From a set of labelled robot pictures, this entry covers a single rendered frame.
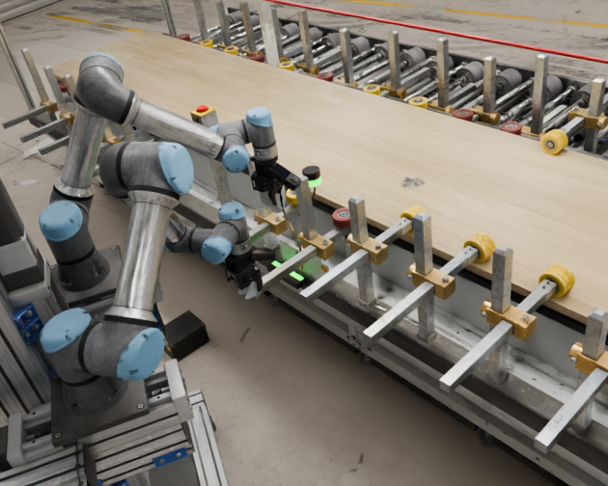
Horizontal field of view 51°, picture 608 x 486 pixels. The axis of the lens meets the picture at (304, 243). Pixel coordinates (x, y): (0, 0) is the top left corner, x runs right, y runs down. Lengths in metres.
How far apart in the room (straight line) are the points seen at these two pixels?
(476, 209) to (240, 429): 1.34
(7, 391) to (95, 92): 0.78
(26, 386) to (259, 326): 1.61
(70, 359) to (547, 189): 1.61
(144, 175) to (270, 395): 1.62
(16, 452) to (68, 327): 0.35
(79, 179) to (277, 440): 1.35
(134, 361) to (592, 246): 1.37
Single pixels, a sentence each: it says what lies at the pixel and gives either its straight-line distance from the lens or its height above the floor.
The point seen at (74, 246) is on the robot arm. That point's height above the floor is 1.18.
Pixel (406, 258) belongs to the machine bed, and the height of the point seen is 0.76.
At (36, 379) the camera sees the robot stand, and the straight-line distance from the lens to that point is 1.79.
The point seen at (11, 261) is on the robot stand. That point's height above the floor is 1.33.
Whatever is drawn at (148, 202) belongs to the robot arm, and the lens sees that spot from 1.47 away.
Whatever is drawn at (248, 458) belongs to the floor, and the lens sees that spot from 2.71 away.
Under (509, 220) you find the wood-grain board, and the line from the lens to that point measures 2.18.
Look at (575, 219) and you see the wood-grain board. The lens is 2.21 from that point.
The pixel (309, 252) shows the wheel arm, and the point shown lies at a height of 0.86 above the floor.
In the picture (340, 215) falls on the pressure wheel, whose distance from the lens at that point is 2.24.
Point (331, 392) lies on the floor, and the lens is 2.84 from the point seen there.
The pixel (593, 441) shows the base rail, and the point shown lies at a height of 0.70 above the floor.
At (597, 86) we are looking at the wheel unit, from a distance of 2.61.
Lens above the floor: 2.17
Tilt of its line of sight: 36 degrees down
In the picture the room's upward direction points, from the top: 10 degrees counter-clockwise
